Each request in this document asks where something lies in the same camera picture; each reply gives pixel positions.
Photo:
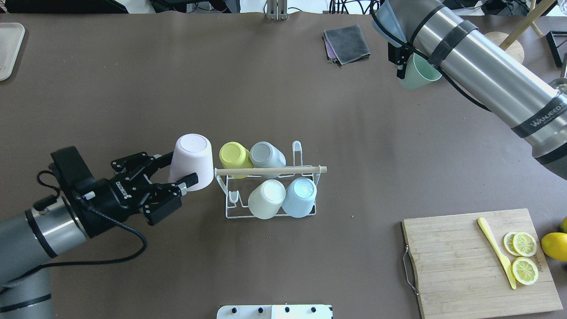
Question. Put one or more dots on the grey plastic cup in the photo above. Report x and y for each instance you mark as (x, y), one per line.
(265, 155)

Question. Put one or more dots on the beige tray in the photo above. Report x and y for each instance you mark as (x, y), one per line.
(11, 37)

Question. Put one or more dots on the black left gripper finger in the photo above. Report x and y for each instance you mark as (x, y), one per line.
(160, 162)
(181, 185)

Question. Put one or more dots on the yellow plastic knife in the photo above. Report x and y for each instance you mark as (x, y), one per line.
(504, 260)

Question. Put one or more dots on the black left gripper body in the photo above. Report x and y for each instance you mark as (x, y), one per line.
(107, 200)

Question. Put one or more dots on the green plastic cup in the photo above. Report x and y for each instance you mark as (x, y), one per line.
(418, 73)

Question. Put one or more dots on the lemon slice lower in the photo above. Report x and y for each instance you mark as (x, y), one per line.
(525, 271)

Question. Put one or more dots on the yellow lemon upper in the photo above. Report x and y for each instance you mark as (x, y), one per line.
(554, 245)

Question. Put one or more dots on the pink plastic cup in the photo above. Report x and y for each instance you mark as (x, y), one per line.
(192, 153)

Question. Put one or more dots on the white wire cup rack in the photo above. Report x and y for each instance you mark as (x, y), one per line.
(258, 183)

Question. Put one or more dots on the cream plastic cup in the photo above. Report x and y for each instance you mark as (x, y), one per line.
(266, 200)

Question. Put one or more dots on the wooden cutting board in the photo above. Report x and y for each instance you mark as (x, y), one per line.
(458, 275)

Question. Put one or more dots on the folded grey cloth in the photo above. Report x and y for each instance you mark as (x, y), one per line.
(345, 45)

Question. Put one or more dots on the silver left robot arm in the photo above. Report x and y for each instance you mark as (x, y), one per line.
(28, 243)

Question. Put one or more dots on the lemon slice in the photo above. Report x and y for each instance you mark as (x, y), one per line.
(520, 244)
(525, 271)

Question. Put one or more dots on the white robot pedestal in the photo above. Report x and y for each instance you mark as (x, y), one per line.
(276, 311)

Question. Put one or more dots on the wooden mug tree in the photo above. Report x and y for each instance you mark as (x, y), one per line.
(509, 42)

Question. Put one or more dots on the light blue plastic cup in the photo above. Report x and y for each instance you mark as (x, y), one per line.
(300, 197)

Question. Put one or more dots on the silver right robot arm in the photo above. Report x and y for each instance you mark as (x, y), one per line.
(533, 109)

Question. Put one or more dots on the yellow plastic cup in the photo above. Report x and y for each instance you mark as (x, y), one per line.
(233, 155)

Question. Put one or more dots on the lemon slice upper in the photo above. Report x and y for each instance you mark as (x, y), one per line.
(520, 244)

